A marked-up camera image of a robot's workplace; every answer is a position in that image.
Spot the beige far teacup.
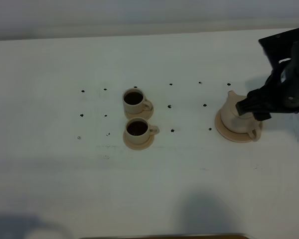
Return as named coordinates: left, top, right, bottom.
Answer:
left=123, top=88, right=153, bottom=115

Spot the beige near cup saucer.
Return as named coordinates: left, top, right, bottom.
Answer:
left=123, top=132, right=154, bottom=150

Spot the beige teacup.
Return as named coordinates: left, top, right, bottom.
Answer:
left=123, top=88, right=153, bottom=115
left=124, top=117, right=159, bottom=145

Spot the beige far cup saucer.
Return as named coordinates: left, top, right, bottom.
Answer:
left=123, top=100, right=154, bottom=120

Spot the beige teapot saucer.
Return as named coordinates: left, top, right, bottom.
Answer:
left=214, top=111, right=263, bottom=143

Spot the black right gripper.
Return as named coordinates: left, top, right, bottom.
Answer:
left=236, top=28, right=299, bottom=121

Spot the beige teapot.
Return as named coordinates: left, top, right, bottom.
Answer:
left=220, top=91, right=259, bottom=139

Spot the beige near teacup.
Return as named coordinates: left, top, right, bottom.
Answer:
left=124, top=117, right=159, bottom=145

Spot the beige cup saucer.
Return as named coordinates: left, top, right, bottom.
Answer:
left=123, top=132, right=154, bottom=150
left=123, top=100, right=154, bottom=120

